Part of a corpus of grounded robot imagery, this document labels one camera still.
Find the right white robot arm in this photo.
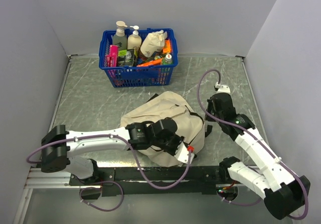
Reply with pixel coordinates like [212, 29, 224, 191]
[206, 91, 310, 220]

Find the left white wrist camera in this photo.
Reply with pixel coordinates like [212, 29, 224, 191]
[174, 143, 195, 164]

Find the blue plastic shopping basket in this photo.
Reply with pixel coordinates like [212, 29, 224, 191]
[99, 28, 179, 88]

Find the beige canvas backpack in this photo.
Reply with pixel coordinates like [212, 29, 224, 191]
[120, 91, 205, 154]

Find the green black box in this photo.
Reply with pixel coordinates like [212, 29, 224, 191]
[117, 49, 138, 67]

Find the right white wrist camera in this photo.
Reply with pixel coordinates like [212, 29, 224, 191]
[215, 82, 231, 94]

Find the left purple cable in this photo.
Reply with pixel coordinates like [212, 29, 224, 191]
[26, 133, 195, 190]

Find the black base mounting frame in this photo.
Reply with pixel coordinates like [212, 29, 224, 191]
[69, 166, 249, 197]

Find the cream pump lotion bottle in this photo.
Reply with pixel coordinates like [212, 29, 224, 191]
[127, 25, 142, 51]

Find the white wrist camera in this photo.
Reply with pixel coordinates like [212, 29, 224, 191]
[174, 143, 195, 164]
[215, 82, 231, 94]

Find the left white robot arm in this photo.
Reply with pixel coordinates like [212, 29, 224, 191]
[41, 118, 189, 185]

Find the small green red-capped bottle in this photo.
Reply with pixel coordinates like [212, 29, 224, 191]
[162, 54, 173, 65]

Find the orange long packet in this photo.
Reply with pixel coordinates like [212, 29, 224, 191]
[137, 58, 163, 67]

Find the green pump bottle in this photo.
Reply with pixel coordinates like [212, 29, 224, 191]
[112, 21, 127, 51]

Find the pink box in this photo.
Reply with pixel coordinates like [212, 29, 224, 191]
[105, 45, 118, 67]

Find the orange snack packet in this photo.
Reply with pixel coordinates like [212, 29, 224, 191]
[163, 39, 172, 54]

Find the beige drawstring cloth pouch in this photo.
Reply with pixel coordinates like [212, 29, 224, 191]
[140, 30, 168, 58]

